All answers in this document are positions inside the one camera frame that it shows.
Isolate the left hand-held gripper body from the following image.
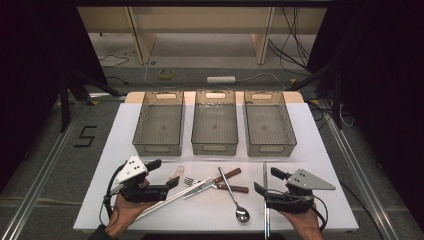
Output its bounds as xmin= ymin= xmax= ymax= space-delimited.
xmin=113 ymin=155 xmax=171 ymax=204

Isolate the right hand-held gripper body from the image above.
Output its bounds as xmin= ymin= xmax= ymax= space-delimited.
xmin=264 ymin=168 xmax=337 ymax=214

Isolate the metal chopstick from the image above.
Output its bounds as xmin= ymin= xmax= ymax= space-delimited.
xmin=135 ymin=177 xmax=214 ymax=221
xmin=262 ymin=161 xmax=270 ymax=240

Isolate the fork with wooden handle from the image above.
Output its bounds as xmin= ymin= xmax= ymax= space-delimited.
xmin=183 ymin=176 xmax=250 ymax=195

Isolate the metal spoon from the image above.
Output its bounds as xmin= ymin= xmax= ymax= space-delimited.
xmin=217 ymin=166 xmax=251 ymax=224

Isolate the knife with wooden handle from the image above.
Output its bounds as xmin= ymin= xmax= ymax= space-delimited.
xmin=182 ymin=167 xmax=242 ymax=200

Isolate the translucent grey plastic bin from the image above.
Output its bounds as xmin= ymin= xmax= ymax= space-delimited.
xmin=132 ymin=90 xmax=186 ymax=158
xmin=242 ymin=90 xmax=298 ymax=158
xmin=190 ymin=89 xmax=240 ymax=157

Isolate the person's left hand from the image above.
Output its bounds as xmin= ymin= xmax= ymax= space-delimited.
xmin=104 ymin=193 xmax=158 ymax=239

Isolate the white table cover board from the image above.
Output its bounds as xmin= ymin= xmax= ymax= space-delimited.
xmin=72 ymin=101 xmax=360 ymax=233

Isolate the black metal stand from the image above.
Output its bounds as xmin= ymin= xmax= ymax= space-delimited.
xmin=286 ymin=63 xmax=344 ymax=129
xmin=58 ymin=68 xmax=123 ymax=133

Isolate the yellow tape roll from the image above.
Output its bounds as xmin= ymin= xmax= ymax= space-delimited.
xmin=157 ymin=68 xmax=175 ymax=81

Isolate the white power strip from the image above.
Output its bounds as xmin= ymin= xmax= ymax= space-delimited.
xmin=206 ymin=75 xmax=237 ymax=85

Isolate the black curtain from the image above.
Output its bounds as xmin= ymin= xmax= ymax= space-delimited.
xmin=0 ymin=0 xmax=108 ymax=194
xmin=306 ymin=0 xmax=424 ymax=231

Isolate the beige wooden shelf unit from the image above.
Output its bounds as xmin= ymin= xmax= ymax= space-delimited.
xmin=77 ymin=6 xmax=328 ymax=66

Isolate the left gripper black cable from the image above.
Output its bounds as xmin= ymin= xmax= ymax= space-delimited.
xmin=98 ymin=163 xmax=128 ymax=229

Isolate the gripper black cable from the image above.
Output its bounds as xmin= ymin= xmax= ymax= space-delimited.
xmin=312 ymin=195 xmax=330 ymax=232
xmin=98 ymin=163 xmax=128 ymax=229

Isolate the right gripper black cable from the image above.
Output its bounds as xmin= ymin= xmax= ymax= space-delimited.
xmin=312 ymin=195 xmax=330 ymax=232

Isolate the aluminium floor rail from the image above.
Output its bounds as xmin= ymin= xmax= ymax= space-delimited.
xmin=321 ymin=109 xmax=401 ymax=240
xmin=0 ymin=99 xmax=88 ymax=240

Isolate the white floor cable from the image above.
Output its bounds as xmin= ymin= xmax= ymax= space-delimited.
xmin=143 ymin=63 xmax=288 ymax=91

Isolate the thin black floor cable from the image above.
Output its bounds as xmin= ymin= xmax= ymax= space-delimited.
xmin=98 ymin=54 xmax=130 ymax=69

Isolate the bundle of black cables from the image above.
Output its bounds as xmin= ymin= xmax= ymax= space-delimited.
xmin=268 ymin=6 xmax=313 ymax=78

